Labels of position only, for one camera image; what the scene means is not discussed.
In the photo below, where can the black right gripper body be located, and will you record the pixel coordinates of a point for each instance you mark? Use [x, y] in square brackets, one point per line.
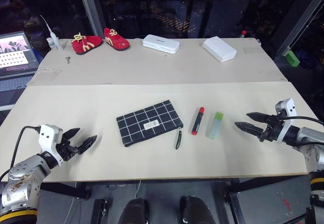
[273, 130]

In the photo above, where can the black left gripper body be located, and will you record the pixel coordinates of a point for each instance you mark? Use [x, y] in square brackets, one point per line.
[65, 148]

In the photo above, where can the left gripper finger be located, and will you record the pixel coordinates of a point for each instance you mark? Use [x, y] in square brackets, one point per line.
[87, 143]
[72, 132]

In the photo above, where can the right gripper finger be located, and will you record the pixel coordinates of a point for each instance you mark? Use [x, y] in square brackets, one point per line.
[259, 117]
[249, 128]

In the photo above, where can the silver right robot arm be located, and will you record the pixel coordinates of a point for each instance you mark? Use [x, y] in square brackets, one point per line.
[307, 135]

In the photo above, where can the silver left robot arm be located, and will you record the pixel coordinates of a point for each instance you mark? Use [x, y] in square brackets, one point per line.
[24, 176]

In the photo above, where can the green highlighter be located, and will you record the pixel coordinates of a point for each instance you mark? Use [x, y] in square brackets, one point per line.
[215, 126]

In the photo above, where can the black grid pencil pouch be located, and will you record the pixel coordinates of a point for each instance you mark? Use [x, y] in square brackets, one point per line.
[148, 124]

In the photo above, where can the laptop computer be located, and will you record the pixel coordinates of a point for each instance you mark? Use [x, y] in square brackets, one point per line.
[15, 54]

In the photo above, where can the white rounded flat case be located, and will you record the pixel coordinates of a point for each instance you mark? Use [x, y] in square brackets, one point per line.
[161, 44]

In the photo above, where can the red and black marker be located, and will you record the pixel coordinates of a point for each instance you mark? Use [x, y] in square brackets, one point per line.
[198, 121]

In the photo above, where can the green box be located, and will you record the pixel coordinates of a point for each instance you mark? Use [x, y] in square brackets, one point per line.
[292, 58]

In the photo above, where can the small metal key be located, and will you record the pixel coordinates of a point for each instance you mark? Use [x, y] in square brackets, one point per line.
[67, 59]

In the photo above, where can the white rectangular box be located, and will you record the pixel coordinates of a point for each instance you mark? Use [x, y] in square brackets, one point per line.
[219, 49]

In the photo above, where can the dark rounded shape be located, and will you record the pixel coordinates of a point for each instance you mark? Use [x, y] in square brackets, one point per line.
[196, 210]
[134, 211]

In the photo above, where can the red-capped bottle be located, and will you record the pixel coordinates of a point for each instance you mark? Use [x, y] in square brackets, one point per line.
[243, 34]

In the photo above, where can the red baby shoe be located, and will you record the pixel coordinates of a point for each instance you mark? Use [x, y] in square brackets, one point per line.
[87, 44]
[116, 40]

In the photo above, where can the small clear bottle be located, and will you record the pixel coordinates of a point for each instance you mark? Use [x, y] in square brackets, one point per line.
[50, 42]

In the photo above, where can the white syringe dispenser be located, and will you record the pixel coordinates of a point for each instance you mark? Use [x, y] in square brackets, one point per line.
[54, 37]

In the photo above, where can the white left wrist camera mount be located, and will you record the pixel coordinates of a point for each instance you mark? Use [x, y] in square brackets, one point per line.
[48, 135]

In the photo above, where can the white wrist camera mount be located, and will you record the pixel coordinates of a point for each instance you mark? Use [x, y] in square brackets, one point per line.
[287, 107]
[48, 135]

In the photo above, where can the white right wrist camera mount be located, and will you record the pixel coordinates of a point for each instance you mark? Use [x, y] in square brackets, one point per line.
[287, 107]

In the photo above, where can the grey slanted frame post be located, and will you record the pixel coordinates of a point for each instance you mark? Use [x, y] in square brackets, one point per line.
[296, 23]

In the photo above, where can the grey aluminium frame post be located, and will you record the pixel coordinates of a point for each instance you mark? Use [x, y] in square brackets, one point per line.
[91, 8]

